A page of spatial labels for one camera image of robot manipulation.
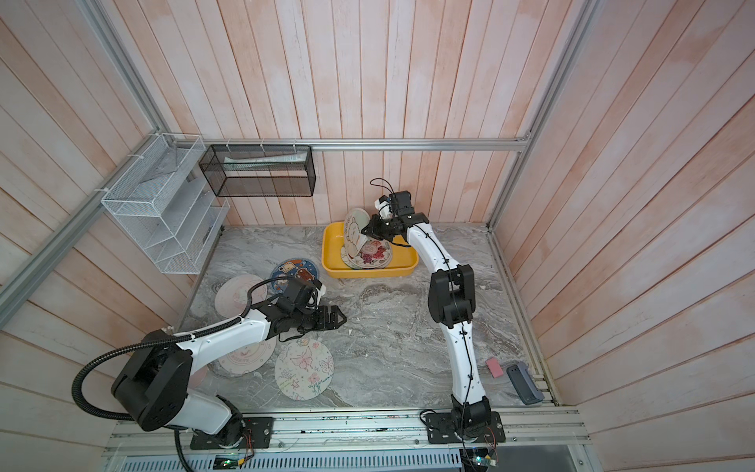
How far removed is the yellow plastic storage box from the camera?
1.05 m

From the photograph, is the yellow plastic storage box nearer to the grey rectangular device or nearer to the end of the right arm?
the end of the right arm

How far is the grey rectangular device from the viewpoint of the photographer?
2.56 feet

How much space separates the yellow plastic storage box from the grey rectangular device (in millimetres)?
442
